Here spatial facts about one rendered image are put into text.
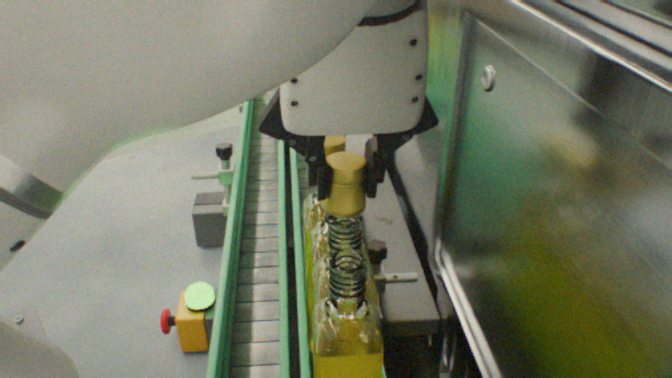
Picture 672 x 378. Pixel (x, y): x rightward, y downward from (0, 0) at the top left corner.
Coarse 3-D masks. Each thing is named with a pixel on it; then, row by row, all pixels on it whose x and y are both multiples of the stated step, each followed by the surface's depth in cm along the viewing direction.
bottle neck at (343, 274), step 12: (336, 252) 42; (348, 252) 42; (360, 252) 42; (336, 264) 41; (348, 264) 43; (360, 264) 41; (336, 276) 41; (348, 276) 41; (360, 276) 41; (336, 288) 42; (348, 288) 41; (360, 288) 42; (336, 300) 42; (348, 300) 42; (360, 300) 42; (336, 312) 43; (348, 312) 43; (360, 312) 43
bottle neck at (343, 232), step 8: (328, 216) 47; (336, 216) 47; (360, 216) 47; (328, 224) 47; (336, 224) 46; (344, 224) 46; (352, 224) 46; (360, 224) 46; (328, 232) 47; (336, 232) 46; (344, 232) 46; (352, 232) 46; (360, 232) 47; (328, 240) 48; (336, 240) 46; (344, 240) 46; (352, 240) 46; (360, 240) 47; (328, 248) 48; (336, 248) 47; (352, 248) 47; (360, 248) 48; (328, 256) 49; (328, 264) 49
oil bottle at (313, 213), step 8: (312, 200) 59; (304, 208) 60; (312, 208) 58; (320, 208) 57; (304, 216) 59; (312, 216) 57; (320, 216) 57; (304, 224) 60; (312, 224) 57; (304, 232) 62; (304, 240) 63; (304, 248) 65
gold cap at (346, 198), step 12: (336, 156) 44; (348, 156) 44; (360, 156) 44; (336, 168) 43; (348, 168) 43; (360, 168) 43; (336, 180) 43; (348, 180) 43; (360, 180) 43; (336, 192) 44; (348, 192) 43; (360, 192) 44; (324, 204) 45; (336, 204) 44; (348, 204) 44; (360, 204) 45; (348, 216) 44
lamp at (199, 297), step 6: (198, 282) 83; (204, 282) 83; (192, 288) 82; (198, 288) 82; (204, 288) 82; (210, 288) 82; (186, 294) 81; (192, 294) 81; (198, 294) 81; (204, 294) 81; (210, 294) 82; (186, 300) 81; (192, 300) 81; (198, 300) 80; (204, 300) 81; (210, 300) 82; (186, 306) 82; (192, 306) 81; (198, 306) 81; (204, 306) 81; (210, 306) 82
